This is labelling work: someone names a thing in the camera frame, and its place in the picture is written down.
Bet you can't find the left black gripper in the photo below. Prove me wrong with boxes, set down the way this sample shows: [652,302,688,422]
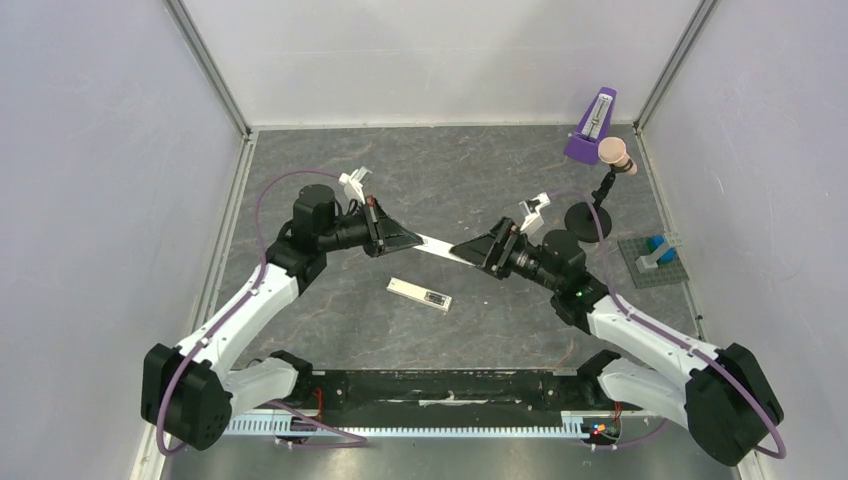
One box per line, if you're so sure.
[319,196,422,259]

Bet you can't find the white remote battery cover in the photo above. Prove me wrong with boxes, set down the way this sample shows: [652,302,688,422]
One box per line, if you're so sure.
[414,234,474,266]

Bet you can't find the white remote control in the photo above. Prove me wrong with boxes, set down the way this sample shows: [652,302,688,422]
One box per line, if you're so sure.
[386,277,452,312]

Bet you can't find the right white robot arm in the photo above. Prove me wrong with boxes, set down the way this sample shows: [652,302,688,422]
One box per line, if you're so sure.
[450,217,786,466]

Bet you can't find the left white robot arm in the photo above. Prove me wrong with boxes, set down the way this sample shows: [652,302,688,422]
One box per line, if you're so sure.
[140,184,424,455]

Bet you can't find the black stand with pink head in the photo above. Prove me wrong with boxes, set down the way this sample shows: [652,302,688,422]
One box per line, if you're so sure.
[564,137,638,243]

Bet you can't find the grey brick baseplate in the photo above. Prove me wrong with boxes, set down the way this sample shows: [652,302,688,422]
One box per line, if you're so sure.
[618,232,689,289]

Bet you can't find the purple metronome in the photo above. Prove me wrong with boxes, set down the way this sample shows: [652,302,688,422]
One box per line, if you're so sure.
[563,87,617,165]

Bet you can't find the blue and grey bricks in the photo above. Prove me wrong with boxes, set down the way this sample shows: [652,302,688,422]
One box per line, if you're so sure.
[635,232,682,273]

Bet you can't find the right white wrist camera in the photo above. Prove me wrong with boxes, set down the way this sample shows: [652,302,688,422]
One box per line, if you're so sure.
[519,192,551,235]

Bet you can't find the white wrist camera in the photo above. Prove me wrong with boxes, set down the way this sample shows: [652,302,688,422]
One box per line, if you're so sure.
[338,166,372,205]
[519,192,551,235]

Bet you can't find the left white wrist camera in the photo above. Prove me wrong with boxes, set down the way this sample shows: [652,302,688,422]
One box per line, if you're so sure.
[338,166,372,205]

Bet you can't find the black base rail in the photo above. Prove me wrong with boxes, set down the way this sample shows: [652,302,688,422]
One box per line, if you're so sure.
[283,350,620,428]

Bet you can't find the white slotted cable duct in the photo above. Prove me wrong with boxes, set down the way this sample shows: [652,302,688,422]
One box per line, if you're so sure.
[224,409,613,441]

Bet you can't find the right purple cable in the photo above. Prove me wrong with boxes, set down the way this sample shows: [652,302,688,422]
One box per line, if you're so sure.
[546,190,788,461]

